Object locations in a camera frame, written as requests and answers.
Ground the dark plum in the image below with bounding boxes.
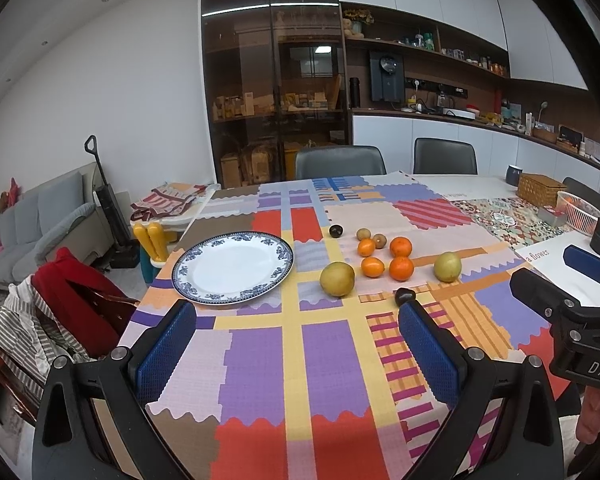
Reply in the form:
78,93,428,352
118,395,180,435
394,287,417,307
329,224,343,238

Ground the orange tangerine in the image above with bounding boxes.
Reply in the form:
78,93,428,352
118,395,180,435
356,237,376,258
361,256,386,278
389,256,415,282
389,236,413,258

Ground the large yellow pear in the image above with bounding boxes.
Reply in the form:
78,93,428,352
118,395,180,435
320,261,355,298

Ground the person's right hand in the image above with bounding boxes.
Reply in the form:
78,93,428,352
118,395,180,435
576,386,600,445

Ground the white mesh fruit basket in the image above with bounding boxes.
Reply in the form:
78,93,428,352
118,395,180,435
556,191,600,236

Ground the floral tile table mat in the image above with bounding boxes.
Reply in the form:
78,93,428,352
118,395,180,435
453,196,571,249

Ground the wicker basket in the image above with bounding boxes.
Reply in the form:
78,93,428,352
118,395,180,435
517,172,567,207

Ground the dark wooden chair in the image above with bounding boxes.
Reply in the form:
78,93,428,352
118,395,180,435
0,278,137,425

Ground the striped cloth on chair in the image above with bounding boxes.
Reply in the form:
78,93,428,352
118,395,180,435
0,275,93,401

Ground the dark blue mug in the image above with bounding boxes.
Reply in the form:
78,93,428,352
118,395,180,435
505,165,522,188

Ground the red cloth on chair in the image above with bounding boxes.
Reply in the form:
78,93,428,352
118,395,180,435
32,247,137,358

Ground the brown kiwi right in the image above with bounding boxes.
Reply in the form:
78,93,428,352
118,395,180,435
373,234,387,249

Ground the brown kiwi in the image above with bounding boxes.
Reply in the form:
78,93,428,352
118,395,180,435
373,234,387,249
356,228,372,240

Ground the grey chair right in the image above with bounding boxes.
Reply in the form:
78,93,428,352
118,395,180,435
414,138,478,176

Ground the grey chair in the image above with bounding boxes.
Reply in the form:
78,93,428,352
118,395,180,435
414,138,478,176
294,145,387,180

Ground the black upright vacuum cleaner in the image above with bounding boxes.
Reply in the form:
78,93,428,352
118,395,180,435
84,134,140,269

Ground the brown kiwi left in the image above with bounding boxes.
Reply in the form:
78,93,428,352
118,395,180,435
356,228,372,240

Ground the colourful patchwork tablecloth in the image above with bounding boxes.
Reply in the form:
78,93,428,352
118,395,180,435
148,172,553,479

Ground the yellow child chair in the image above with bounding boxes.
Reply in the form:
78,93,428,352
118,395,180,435
132,221,181,285

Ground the grey sofa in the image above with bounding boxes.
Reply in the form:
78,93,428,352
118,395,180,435
0,162,114,289

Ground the blue patterned white plate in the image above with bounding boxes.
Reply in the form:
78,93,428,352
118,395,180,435
171,231,294,307

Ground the small white side table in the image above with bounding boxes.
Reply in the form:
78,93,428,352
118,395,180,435
130,182,221,230

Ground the folded patterned cloth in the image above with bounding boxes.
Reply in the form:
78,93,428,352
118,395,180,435
130,183,207,221

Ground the grey chair left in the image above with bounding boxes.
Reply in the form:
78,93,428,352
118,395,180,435
294,145,387,180

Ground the glass display cabinet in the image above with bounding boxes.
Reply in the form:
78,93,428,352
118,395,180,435
201,0,350,188

